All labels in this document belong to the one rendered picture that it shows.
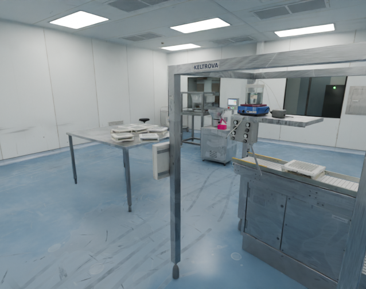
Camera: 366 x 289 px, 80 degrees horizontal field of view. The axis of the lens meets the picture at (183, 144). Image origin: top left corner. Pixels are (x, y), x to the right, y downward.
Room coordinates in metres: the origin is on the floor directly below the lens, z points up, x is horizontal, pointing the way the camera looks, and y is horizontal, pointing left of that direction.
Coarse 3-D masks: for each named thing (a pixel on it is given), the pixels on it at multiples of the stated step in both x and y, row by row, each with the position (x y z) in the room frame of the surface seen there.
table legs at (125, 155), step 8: (72, 144) 3.45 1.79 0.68; (72, 152) 3.44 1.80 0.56; (128, 152) 2.58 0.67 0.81; (72, 160) 3.43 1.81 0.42; (128, 160) 2.57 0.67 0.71; (72, 168) 3.44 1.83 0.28; (128, 168) 2.57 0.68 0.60; (128, 176) 2.56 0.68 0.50; (128, 184) 2.56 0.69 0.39; (128, 192) 2.56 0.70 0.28; (128, 200) 2.57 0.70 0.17
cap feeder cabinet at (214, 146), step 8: (208, 128) 4.57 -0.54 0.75; (216, 128) 4.54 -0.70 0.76; (208, 136) 4.57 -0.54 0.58; (216, 136) 4.46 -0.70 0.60; (224, 136) 4.36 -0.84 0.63; (208, 144) 4.57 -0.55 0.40; (216, 144) 4.46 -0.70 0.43; (224, 144) 4.35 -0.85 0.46; (232, 144) 4.57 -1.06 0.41; (208, 152) 4.57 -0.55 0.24; (216, 152) 4.46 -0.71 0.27; (224, 152) 4.35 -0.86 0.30; (232, 152) 4.59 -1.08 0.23; (216, 160) 4.45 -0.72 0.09; (224, 160) 4.35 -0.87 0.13
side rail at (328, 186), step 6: (240, 162) 1.88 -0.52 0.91; (246, 162) 1.84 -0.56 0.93; (264, 168) 1.71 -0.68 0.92; (270, 168) 1.68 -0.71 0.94; (282, 174) 1.60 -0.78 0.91; (288, 174) 1.57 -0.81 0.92; (294, 174) 1.55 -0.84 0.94; (300, 180) 1.51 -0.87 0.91; (306, 180) 1.48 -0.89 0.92; (312, 180) 1.45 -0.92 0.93; (324, 186) 1.39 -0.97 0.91; (330, 186) 1.36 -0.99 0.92; (336, 186) 1.34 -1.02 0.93; (342, 192) 1.31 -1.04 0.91; (348, 192) 1.29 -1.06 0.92; (354, 192) 1.27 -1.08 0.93
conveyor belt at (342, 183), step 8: (248, 160) 2.00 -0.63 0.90; (264, 160) 2.00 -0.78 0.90; (256, 168) 1.78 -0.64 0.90; (272, 168) 1.78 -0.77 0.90; (280, 168) 1.78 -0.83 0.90; (328, 176) 1.60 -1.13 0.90; (312, 184) 1.46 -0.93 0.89; (336, 184) 1.45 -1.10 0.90; (344, 184) 1.45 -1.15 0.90; (352, 184) 1.45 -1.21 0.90
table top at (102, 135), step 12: (72, 132) 3.41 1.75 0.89; (84, 132) 3.41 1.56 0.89; (96, 132) 3.42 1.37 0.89; (108, 132) 3.42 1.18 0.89; (144, 132) 3.43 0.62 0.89; (168, 132) 3.43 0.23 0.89; (108, 144) 2.74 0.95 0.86; (120, 144) 2.64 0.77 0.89; (132, 144) 2.64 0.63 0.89; (144, 144) 2.76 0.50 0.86
